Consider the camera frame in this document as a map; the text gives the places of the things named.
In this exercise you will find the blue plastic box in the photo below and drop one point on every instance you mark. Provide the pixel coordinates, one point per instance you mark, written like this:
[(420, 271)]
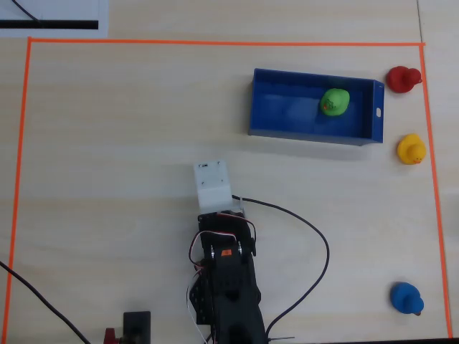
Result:
[(287, 107)]

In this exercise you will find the black flat strip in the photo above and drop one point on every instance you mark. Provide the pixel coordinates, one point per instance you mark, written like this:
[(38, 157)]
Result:
[(71, 24)]

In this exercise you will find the orange tape strip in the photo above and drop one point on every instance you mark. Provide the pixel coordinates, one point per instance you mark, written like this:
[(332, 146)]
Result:
[(215, 42), (20, 150), (434, 179)]

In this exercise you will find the yellow rubber duck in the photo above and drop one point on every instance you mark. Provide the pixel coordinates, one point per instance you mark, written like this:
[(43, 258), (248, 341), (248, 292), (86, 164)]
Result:
[(411, 148)]

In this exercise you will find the white paper sheet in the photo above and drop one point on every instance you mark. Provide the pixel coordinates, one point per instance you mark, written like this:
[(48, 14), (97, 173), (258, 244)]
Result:
[(71, 10)]

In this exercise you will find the blue rubber duck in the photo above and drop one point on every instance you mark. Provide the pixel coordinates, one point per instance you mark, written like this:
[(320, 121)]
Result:
[(406, 297)]

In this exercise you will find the red rubber duck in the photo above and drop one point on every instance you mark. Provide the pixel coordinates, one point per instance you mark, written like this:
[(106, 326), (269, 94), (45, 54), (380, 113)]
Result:
[(401, 80)]

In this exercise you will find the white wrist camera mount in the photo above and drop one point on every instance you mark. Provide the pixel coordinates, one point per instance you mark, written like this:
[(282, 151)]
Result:
[(211, 179)]

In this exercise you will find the green rubber duck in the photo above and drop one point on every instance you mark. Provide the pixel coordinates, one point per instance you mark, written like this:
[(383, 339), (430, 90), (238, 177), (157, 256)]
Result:
[(335, 102)]

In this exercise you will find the small black box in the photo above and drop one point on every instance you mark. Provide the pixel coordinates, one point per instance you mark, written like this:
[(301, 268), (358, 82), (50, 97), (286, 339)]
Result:
[(137, 326)]

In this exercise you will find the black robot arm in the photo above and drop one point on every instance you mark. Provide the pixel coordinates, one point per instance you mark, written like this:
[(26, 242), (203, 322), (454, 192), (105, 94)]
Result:
[(233, 286)]

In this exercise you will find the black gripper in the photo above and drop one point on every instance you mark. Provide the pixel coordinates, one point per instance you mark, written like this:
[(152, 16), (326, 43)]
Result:
[(214, 223)]

